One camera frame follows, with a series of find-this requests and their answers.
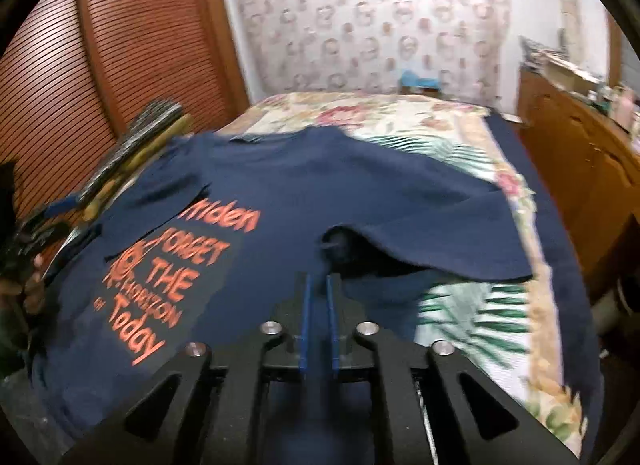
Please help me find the blue cloth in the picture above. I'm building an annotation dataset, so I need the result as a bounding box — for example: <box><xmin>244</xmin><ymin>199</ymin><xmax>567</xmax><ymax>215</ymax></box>
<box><xmin>399</xmin><ymin>70</ymin><xmax>445</xmax><ymax>94</ymax></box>

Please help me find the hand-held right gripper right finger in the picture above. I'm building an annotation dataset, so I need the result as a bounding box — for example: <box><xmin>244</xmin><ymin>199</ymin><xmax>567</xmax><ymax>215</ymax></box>
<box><xmin>325</xmin><ymin>272</ymin><xmax>582</xmax><ymax>465</ymax></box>

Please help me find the dark patterned cushion, gold edge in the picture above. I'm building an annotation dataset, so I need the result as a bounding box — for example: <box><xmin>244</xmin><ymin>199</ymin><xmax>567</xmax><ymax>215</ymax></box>
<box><xmin>75</xmin><ymin>100</ymin><xmax>196</xmax><ymax>223</ymax></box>

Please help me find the cardboard box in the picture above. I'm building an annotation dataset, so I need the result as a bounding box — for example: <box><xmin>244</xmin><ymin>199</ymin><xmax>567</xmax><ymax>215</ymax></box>
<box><xmin>542</xmin><ymin>56</ymin><xmax>601</xmax><ymax>90</ymax></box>

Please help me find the striped patterned bag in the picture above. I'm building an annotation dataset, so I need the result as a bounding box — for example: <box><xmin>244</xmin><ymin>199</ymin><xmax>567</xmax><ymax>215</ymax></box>
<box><xmin>520</xmin><ymin>36</ymin><xmax>551</xmax><ymax>68</ymax></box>

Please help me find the navy t-shirt with orange print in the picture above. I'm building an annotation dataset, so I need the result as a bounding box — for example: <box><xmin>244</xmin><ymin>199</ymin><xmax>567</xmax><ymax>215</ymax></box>
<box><xmin>30</xmin><ymin>126</ymin><xmax>535</xmax><ymax>446</ymax></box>

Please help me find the pink bottle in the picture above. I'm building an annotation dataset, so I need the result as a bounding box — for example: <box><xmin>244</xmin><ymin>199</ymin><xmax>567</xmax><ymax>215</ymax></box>
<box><xmin>614</xmin><ymin>87</ymin><xmax>637</xmax><ymax>128</ymax></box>

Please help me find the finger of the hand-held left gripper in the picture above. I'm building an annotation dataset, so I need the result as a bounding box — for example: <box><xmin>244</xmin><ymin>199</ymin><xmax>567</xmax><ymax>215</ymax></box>
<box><xmin>20</xmin><ymin>196</ymin><xmax>101</xmax><ymax>246</ymax></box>
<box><xmin>40</xmin><ymin>225</ymin><xmax>103</xmax><ymax>283</ymax></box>

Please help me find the person's left hand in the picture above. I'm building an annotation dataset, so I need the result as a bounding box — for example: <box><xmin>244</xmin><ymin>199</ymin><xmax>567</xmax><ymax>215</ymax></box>
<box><xmin>21</xmin><ymin>251</ymin><xmax>50</xmax><ymax>318</ymax></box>

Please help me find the bed with floral blanket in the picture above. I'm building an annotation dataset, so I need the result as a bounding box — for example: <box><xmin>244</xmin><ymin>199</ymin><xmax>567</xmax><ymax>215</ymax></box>
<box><xmin>220</xmin><ymin>92</ymin><xmax>606</xmax><ymax>465</ymax></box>

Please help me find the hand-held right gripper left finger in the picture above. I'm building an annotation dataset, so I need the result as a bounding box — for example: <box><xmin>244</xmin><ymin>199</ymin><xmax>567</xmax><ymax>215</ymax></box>
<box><xmin>55</xmin><ymin>272</ymin><xmax>314</xmax><ymax>465</ymax></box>

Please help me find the wooden cabinet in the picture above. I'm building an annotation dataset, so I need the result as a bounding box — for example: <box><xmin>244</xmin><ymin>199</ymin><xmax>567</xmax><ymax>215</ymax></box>
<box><xmin>516</xmin><ymin>66</ymin><xmax>640</xmax><ymax>291</ymax></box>

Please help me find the ring patterned wall cloth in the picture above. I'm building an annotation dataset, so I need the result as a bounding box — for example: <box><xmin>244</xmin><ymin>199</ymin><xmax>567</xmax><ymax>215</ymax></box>
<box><xmin>220</xmin><ymin>0</ymin><xmax>516</xmax><ymax>113</ymax></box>

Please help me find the navy bed sheet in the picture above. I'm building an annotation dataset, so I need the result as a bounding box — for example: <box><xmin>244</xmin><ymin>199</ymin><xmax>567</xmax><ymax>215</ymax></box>
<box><xmin>487</xmin><ymin>112</ymin><xmax>608</xmax><ymax>461</ymax></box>

